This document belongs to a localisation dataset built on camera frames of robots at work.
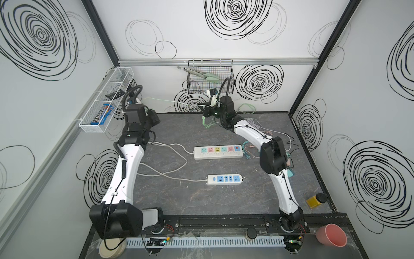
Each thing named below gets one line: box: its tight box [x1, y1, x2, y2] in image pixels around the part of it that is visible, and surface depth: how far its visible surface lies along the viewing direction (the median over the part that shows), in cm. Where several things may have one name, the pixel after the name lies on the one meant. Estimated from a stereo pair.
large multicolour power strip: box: [193, 144, 244, 160], surface depth 98 cm
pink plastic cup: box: [315, 223, 348, 248], surface depth 65 cm
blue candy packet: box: [90, 103, 115, 125], surface depth 72 cm
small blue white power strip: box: [205, 173, 244, 186], surface depth 87 cm
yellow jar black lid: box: [305, 193, 328, 209], surface depth 75 cm
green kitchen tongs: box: [177, 66, 220, 81], surface depth 93 cm
